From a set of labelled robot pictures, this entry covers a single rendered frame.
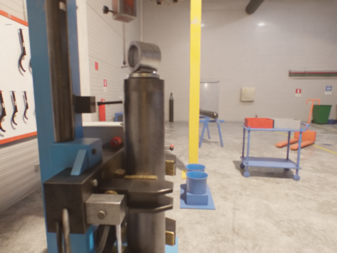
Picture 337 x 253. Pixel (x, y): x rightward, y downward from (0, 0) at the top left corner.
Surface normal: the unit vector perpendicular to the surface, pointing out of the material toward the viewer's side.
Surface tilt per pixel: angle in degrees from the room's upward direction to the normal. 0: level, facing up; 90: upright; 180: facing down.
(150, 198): 90
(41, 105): 90
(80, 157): 45
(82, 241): 90
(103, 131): 90
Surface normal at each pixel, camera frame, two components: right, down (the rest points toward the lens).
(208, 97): -0.07, 0.14
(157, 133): 0.69, 0.10
